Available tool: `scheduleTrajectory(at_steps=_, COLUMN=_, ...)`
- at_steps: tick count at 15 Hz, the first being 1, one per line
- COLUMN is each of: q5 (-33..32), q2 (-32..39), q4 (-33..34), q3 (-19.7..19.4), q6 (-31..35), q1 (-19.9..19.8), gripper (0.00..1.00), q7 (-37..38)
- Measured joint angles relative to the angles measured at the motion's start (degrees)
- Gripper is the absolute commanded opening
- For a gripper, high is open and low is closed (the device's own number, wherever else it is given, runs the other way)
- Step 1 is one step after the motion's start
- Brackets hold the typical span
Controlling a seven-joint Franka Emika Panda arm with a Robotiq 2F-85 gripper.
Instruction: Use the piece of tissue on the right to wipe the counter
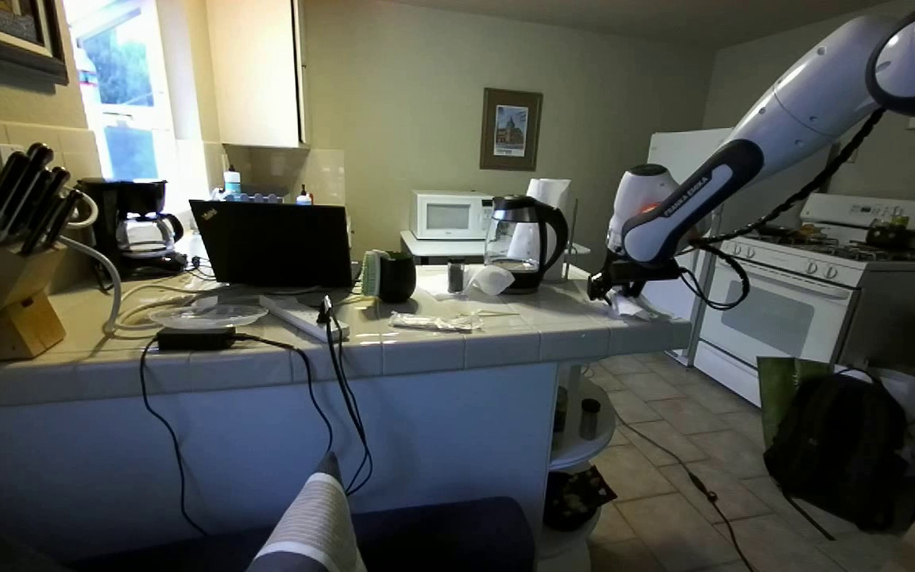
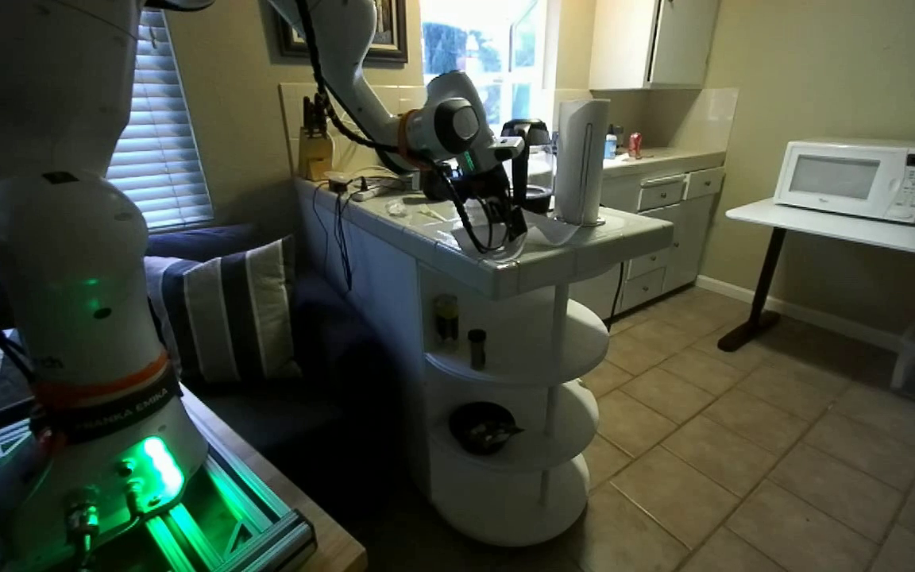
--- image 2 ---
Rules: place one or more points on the dark framed wall picture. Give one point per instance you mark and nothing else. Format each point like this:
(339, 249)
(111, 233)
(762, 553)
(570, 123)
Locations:
(388, 34)

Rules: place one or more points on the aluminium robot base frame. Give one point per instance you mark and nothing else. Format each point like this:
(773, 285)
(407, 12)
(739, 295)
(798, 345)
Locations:
(235, 527)

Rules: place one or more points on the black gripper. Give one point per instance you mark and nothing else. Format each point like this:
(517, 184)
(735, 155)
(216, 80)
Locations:
(462, 181)

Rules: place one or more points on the wooden knife block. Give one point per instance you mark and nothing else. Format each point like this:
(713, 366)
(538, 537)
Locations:
(314, 147)

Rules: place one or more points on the white paper towel roll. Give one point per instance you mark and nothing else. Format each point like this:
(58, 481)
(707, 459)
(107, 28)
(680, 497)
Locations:
(583, 162)

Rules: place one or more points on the black bowl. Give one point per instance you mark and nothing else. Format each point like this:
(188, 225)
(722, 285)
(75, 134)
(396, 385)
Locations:
(480, 428)

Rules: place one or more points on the white window blinds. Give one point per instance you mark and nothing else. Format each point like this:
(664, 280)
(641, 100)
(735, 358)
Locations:
(156, 147)

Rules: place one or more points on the striped cushion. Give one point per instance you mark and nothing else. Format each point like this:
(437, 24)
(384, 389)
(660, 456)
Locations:
(222, 312)

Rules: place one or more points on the white tiled counter with shelves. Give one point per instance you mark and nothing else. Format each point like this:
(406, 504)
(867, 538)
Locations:
(500, 319)

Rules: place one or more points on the red drink can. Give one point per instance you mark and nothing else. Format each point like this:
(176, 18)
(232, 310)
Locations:
(634, 144)

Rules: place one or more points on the wooden table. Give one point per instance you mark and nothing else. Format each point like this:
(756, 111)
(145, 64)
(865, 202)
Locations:
(299, 511)

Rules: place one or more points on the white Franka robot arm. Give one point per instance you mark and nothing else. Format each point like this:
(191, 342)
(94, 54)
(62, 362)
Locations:
(55, 210)

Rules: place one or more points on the small dark bottle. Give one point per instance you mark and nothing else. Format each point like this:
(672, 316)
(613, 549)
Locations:
(479, 348)

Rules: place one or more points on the blue plastic bottle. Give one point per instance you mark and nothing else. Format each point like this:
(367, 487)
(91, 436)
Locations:
(611, 144)

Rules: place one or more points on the white desk with black leg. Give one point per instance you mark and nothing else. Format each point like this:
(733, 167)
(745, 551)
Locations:
(850, 227)

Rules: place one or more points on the dark blue sofa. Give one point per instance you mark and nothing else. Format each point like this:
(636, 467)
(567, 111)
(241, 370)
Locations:
(331, 352)

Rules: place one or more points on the bright kitchen window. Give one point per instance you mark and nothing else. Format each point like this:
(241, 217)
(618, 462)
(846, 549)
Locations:
(484, 54)

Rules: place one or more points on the small yellowish jar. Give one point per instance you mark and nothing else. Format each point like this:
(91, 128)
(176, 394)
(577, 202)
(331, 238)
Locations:
(447, 316)

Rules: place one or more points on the white microwave oven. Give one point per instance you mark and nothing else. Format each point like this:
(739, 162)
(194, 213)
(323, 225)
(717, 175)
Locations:
(865, 181)

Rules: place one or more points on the white lower kitchen cabinets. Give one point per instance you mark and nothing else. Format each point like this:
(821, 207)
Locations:
(660, 225)

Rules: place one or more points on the flat white tissue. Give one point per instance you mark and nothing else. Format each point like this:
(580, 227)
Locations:
(414, 210)

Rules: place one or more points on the white upper cabinet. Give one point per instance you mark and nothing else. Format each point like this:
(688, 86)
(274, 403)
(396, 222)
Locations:
(653, 43)

